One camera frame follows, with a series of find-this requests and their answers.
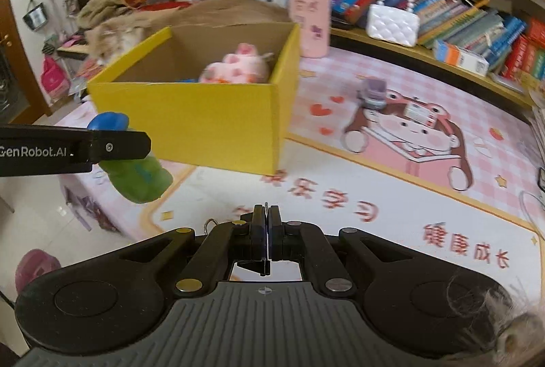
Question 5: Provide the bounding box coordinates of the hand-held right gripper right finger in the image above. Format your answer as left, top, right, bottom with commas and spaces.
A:
268, 205, 432, 297

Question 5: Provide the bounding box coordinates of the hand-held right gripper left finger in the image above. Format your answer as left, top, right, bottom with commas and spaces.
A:
104, 204, 269, 296

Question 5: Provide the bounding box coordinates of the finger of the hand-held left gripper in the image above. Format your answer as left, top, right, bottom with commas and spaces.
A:
87, 130, 152, 162

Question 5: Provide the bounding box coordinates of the green toy figure blue cap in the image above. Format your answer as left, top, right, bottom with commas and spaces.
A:
87, 112, 174, 205

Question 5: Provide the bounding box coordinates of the yellow cardboard box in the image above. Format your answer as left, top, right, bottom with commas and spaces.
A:
87, 22, 302, 176

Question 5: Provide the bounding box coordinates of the pink plush toy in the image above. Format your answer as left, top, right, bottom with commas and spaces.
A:
199, 43, 275, 84

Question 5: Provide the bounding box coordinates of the pink backpack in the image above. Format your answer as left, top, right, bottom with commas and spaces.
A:
40, 54, 71, 104

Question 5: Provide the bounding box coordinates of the pink printed table mat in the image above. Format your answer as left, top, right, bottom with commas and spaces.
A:
55, 46, 545, 300

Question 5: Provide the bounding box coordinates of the dark pink soft object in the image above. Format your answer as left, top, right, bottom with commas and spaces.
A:
15, 249, 62, 295

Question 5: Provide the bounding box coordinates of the grey hanging bag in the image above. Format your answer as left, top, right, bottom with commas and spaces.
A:
21, 0, 47, 31

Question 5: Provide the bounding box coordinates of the tan fluffy blanket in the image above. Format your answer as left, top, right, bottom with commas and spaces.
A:
85, 0, 294, 61

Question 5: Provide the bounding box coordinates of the grey toy truck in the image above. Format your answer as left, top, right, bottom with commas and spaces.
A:
355, 78, 388, 110

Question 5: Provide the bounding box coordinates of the small white printed box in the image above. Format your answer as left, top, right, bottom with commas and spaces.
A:
402, 103, 439, 128

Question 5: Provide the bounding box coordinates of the wooden bookshelf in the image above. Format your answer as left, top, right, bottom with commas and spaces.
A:
268, 0, 545, 112

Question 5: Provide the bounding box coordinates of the pink cylindrical container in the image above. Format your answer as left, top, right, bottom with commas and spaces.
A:
288, 0, 332, 58

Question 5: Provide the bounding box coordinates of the orange white medicine box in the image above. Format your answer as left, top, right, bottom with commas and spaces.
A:
432, 39, 490, 77

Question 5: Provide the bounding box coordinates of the grey fluffy fur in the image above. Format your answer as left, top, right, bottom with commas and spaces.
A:
447, 277, 545, 363

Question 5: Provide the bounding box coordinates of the row of leaning books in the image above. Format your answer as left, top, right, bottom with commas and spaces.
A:
317, 0, 529, 70

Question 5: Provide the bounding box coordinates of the red boxed book set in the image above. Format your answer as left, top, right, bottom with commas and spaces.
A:
500, 18, 545, 80

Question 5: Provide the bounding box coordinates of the white quilted pearl-handle handbag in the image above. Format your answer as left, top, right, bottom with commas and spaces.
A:
366, 0, 420, 48

